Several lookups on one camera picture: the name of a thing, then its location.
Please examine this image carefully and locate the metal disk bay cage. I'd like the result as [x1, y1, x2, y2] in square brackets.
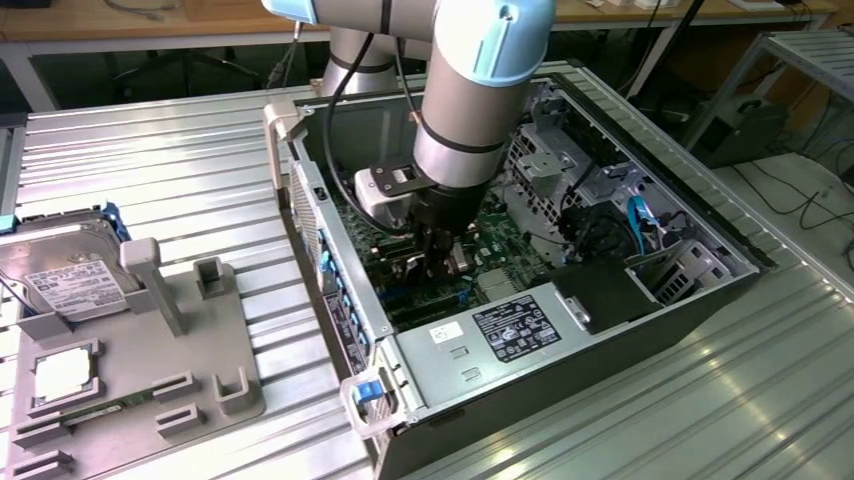
[505, 84, 641, 261]

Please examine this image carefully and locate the grey plastic case handle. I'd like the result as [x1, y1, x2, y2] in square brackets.
[337, 367, 401, 441]

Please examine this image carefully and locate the grey wrist camera housing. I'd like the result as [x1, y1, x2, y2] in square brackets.
[352, 159, 434, 229]

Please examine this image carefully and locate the blue disk caddy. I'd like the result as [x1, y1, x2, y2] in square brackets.
[0, 202, 133, 251]

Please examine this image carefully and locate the black power wire bundle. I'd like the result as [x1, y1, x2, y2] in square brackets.
[558, 202, 635, 261]

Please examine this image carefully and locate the black camera cable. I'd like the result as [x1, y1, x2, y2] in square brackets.
[268, 19, 428, 236]

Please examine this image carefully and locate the silver chipset heatsink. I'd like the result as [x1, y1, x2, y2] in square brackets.
[476, 269, 528, 301]

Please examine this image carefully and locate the silver CPU chip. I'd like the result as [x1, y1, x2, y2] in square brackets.
[31, 349, 94, 399]

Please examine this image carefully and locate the green RAM stick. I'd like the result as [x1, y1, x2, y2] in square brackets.
[62, 389, 158, 426]

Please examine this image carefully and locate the green motherboard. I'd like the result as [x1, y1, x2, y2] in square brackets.
[332, 164, 554, 334]

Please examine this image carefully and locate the green graphics card with fan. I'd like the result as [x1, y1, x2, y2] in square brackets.
[372, 238, 482, 289]

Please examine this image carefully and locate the silver hard disk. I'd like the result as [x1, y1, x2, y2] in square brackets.
[0, 222, 131, 324]

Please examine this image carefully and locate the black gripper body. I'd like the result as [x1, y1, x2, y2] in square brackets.
[409, 182, 492, 236]

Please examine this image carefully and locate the wooden desk with white frame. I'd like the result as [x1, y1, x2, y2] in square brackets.
[0, 0, 839, 114]

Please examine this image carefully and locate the blue data wire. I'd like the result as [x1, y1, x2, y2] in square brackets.
[627, 194, 659, 259]

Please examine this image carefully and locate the grey power supply with label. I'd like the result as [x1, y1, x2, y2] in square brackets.
[393, 284, 592, 409]

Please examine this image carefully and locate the grey plastic parts rack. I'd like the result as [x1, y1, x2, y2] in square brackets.
[9, 237, 268, 480]

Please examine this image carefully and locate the metal slat shelf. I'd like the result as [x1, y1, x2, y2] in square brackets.
[685, 29, 854, 151]

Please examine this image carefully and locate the black floor cable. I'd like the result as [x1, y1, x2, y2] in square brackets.
[729, 162, 854, 229]

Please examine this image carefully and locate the black box device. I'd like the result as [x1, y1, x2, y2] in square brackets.
[705, 97, 788, 169]

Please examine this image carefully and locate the open grey PC case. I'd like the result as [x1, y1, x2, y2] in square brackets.
[262, 59, 780, 480]

